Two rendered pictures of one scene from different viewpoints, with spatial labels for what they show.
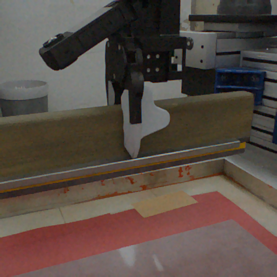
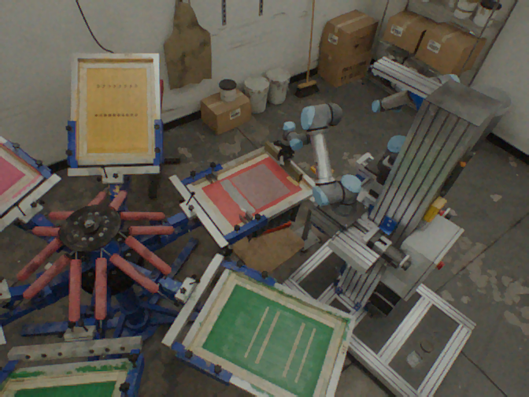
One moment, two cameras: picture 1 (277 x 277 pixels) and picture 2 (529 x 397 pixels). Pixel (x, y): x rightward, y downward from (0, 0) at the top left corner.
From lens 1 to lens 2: 246 cm
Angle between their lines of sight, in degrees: 64
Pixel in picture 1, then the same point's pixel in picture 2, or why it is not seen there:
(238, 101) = (297, 172)
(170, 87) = not seen: outside the picture
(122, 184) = not seen: hidden behind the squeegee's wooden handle
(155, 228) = (282, 179)
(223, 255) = (278, 189)
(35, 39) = not seen: outside the picture
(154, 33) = (286, 151)
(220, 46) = (360, 168)
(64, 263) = (268, 169)
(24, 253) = (269, 163)
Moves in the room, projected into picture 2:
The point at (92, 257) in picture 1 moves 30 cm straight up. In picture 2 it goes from (271, 172) to (275, 142)
